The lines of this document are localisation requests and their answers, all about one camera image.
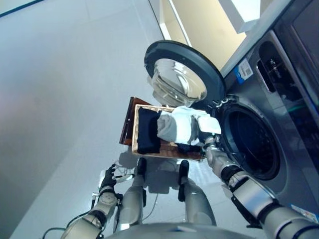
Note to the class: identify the grey robot torso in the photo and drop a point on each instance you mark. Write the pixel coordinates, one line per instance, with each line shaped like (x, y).
(174, 232)

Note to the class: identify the grey front-load washing machine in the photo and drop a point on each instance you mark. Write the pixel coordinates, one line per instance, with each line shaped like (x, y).
(286, 149)

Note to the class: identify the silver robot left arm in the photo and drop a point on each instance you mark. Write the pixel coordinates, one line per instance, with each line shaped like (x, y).
(104, 201)

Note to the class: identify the black object at left edge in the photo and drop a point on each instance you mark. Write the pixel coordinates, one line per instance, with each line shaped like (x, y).
(132, 204)

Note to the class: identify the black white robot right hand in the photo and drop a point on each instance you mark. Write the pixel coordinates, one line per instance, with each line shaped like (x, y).
(209, 125)

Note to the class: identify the rectangular wicker laundry basket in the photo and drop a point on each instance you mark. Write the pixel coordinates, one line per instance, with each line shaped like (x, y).
(135, 129)

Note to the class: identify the black white robot left hand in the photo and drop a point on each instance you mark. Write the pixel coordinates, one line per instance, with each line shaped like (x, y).
(107, 180)

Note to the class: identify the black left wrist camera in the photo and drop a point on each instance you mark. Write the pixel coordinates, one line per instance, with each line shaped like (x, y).
(119, 199)

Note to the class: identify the blue white label sticker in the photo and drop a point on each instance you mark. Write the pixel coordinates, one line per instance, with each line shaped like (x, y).
(243, 71)
(301, 212)

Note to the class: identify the silver robot right leg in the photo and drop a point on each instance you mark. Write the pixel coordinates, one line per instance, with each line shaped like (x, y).
(197, 199)

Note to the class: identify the white garment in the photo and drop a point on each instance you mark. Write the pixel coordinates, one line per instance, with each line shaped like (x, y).
(177, 124)

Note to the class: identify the long black folded garment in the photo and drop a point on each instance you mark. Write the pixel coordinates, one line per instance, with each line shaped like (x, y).
(147, 132)

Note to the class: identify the brown acrylic stand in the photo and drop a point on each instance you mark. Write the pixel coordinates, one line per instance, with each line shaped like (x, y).
(125, 124)

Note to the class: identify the round glass washer door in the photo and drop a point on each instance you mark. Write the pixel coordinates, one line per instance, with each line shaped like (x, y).
(179, 74)

